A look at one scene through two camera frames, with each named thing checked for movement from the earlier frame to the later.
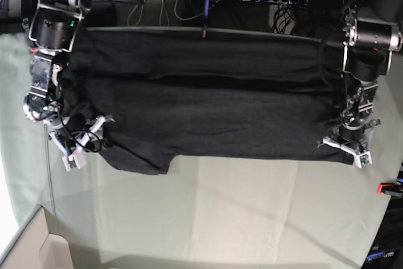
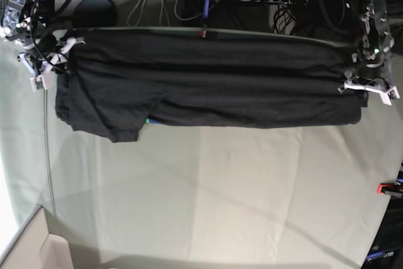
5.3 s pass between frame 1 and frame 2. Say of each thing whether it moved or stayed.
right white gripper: moved
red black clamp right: stayed
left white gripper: moved
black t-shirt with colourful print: moved
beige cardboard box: stayed
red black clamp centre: stayed
